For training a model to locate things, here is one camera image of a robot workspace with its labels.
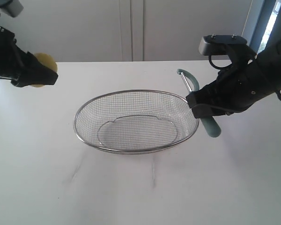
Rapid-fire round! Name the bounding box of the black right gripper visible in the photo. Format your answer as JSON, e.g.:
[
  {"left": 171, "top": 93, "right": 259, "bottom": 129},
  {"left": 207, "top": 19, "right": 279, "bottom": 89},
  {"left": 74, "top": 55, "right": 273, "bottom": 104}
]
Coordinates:
[{"left": 186, "top": 44, "right": 278, "bottom": 119}]

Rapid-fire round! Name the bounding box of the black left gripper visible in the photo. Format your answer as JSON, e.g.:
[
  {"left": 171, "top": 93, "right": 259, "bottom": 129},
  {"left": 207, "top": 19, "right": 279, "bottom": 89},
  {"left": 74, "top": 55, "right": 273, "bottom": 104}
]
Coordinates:
[{"left": 0, "top": 27, "right": 58, "bottom": 87}]

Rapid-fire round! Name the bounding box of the teal handled peeler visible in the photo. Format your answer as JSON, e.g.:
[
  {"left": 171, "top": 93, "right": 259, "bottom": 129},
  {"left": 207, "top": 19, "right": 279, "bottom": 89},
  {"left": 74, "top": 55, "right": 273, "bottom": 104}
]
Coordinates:
[{"left": 177, "top": 69, "right": 222, "bottom": 138}]

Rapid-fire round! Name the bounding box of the yellow lemon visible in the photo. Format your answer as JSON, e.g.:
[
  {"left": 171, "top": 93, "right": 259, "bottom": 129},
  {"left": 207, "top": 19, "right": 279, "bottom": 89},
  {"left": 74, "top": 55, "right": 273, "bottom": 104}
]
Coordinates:
[{"left": 29, "top": 52, "right": 59, "bottom": 88}]

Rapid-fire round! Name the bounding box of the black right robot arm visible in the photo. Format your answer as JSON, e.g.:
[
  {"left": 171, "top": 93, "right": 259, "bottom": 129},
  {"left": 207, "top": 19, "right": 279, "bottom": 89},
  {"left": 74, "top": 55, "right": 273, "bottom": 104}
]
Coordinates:
[{"left": 186, "top": 9, "right": 281, "bottom": 118}]

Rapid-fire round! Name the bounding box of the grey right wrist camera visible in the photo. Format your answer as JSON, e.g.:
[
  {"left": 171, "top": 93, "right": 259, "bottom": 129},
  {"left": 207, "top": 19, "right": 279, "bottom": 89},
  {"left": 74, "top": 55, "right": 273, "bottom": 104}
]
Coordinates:
[{"left": 199, "top": 34, "right": 247, "bottom": 56}]

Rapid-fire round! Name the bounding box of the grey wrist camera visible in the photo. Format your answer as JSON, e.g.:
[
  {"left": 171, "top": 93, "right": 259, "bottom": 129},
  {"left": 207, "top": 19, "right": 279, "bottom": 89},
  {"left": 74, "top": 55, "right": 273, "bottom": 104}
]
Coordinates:
[
  {"left": 0, "top": 0, "right": 24, "bottom": 18},
  {"left": 199, "top": 34, "right": 247, "bottom": 56}
]

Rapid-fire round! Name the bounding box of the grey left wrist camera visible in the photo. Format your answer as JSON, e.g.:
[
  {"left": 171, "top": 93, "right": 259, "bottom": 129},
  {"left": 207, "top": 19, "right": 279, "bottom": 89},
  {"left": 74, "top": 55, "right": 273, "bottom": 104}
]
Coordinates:
[{"left": 0, "top": 0, "right": 24, "bottom": 18}]

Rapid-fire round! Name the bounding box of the metal wire mesh basket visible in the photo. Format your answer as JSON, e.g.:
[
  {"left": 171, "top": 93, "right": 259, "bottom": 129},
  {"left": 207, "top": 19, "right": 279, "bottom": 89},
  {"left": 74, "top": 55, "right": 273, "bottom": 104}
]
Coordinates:
[{"left": 73, "top": 90, "right": 199, "bottom": 154}]

